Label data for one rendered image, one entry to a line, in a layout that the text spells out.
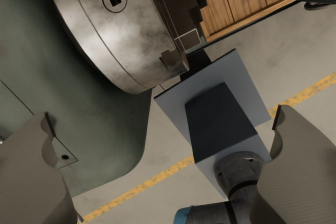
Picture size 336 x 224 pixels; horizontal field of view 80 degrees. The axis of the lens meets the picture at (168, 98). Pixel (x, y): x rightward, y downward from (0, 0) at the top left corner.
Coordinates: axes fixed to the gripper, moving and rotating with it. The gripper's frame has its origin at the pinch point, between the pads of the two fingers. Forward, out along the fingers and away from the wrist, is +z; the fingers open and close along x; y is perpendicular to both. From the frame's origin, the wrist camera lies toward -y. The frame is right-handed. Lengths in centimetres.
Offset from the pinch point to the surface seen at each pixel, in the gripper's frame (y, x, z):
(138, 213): 237, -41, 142
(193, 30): -0.3, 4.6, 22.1
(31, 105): 9.4, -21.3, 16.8
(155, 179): 177, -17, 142
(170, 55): 3.6, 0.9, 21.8
